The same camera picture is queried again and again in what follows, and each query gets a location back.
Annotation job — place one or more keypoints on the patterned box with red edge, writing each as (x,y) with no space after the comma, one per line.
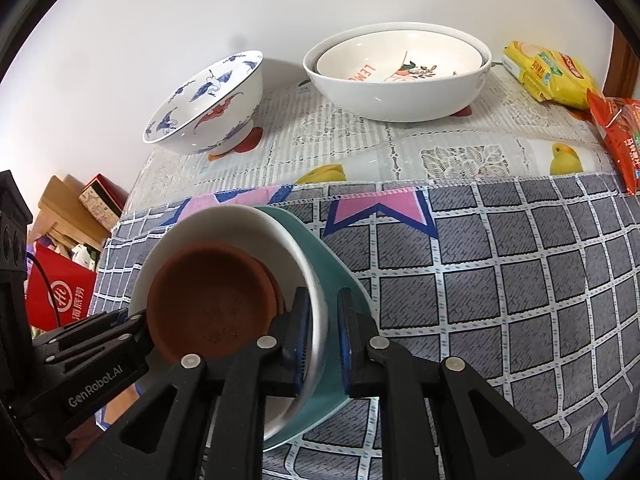
(100,205)

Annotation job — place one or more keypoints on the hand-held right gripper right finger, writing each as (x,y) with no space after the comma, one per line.
(345,345)

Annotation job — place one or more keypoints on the red paper bag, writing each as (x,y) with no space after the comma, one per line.
(55,280)

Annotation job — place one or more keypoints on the brown wooden door frame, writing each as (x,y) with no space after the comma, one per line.
(625,70)

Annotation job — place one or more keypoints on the blue patterned white bowl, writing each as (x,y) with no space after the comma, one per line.
(225,115)

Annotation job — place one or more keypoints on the white lace pattern tablecloth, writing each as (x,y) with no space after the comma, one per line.
(375,155)

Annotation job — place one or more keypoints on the teal square plate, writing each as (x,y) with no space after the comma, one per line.
(330,270)

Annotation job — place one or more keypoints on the white bowl with fruit print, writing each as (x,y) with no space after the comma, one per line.
(350,60)

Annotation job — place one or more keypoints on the red snack packet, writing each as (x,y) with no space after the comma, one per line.
(620,145)

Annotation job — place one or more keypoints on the white bowl with grey swirls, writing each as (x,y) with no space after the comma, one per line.
(240,225)

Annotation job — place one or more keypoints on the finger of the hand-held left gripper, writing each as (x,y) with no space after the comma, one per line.
(115,345)
(112,317)

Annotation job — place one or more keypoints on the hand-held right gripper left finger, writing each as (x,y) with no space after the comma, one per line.
(302,340)

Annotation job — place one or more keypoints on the large plain white bowl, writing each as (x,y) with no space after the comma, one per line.
(400,102)

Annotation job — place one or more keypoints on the yellow snack packet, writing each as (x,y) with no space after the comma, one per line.
(550,75)

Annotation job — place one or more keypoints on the grey checked cloth with stars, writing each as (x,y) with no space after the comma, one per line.
(500,285)

